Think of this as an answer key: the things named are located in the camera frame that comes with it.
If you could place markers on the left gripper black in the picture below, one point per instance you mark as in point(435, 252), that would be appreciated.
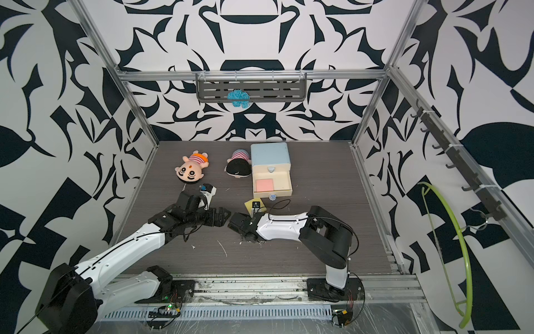
point(215, 220)

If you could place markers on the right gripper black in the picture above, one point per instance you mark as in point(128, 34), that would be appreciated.
point(244, 236)

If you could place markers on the pink sticky note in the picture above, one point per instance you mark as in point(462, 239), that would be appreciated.
point(264, 185)

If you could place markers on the light blue drawer box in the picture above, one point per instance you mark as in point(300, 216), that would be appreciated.
point(272, 161)

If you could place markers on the yellow sticky note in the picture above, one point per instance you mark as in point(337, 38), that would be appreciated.
point(249, 207)

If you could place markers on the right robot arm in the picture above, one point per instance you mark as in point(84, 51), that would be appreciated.
point(323, 234)

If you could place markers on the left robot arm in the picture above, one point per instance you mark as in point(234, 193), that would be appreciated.
point(77, 296)

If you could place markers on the plush doll face up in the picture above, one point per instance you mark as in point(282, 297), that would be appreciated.
point(191, 171)

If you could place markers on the plush doll black hair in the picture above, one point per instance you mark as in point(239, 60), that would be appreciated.
point(239, 165)

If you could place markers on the left electronics board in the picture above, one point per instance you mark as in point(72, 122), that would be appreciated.
point(162, 313)

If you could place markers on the electronics board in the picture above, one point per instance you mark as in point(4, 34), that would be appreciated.
point(162, 313)
point(342, 318)

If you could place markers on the teal yarn ball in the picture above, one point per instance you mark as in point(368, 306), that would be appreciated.
point(239, 98)

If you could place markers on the right electronics board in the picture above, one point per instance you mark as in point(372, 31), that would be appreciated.
point(342, 318)

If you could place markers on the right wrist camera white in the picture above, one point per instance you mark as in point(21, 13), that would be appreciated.
point(257, 206)

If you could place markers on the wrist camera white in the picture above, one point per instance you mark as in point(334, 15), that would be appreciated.
point(257, 206)
point(207, 192)

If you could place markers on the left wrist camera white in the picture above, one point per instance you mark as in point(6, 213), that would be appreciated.
point(207, 192)

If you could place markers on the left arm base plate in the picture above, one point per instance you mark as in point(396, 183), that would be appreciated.
point(171, 292)

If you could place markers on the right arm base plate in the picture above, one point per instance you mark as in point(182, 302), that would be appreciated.
point(318, 290)

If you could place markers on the white cable duct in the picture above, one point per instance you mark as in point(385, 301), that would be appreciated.
point(209, 313)

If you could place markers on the grey metal wall shelf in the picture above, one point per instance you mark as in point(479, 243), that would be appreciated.
point(261, 86)

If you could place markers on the black hook rail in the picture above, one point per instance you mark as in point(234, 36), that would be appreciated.
point(455, 151)

